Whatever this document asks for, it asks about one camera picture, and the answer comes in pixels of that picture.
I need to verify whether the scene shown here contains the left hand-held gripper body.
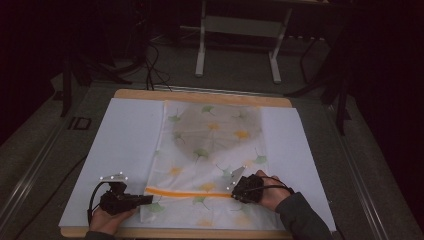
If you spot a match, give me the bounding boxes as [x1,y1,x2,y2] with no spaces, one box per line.
[98,171,141,216]

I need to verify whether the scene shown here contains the white leaf print pillowcase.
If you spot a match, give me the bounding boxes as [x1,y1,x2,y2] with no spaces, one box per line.
[139,99,286,232]

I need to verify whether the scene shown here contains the black floor socket plate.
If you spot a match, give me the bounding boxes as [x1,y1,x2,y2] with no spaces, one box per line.
[67,116,93,131]

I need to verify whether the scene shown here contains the black floor cables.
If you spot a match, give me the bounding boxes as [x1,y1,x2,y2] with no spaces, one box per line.
[143,41,174,92]

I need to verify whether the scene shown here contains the person's right hand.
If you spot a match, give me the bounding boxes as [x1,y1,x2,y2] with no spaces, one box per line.
[254,169,292,213]

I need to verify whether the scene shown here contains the wooden table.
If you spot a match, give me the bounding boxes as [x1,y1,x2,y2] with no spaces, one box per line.
[59,87,294,240]

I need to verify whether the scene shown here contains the metal floor rail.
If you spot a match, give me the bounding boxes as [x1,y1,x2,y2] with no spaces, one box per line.
[0,109,76,231]
[324,104,391,240]

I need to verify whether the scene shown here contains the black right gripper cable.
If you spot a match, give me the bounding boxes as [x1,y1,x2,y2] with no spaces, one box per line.
[245,175,296,196]

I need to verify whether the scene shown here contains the person's left hand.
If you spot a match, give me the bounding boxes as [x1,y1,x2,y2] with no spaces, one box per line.
[88,205,138,236]

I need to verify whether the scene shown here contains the grey pillow inside pillowcase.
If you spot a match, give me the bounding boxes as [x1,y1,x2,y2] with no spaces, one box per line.
[171,102,264,160]

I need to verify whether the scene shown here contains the dark metal stand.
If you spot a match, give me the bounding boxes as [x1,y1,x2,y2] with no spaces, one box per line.
[59,54,134,118]
[285,33,353,137]

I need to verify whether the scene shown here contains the white metal stand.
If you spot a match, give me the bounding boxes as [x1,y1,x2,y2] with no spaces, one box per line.
[194,0,295,85]

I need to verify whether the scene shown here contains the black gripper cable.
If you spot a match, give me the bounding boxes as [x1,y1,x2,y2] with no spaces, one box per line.
[245,175,296,196]
[86,180,108,228]

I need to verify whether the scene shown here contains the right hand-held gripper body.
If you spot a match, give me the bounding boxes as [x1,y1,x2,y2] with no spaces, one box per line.
[226,165,268,205]

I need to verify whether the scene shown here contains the white foam mat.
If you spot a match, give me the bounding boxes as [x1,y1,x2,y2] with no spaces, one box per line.
[58,97,337,233]

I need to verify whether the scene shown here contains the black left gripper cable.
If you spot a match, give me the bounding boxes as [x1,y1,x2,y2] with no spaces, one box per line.
[86,180,108,228]

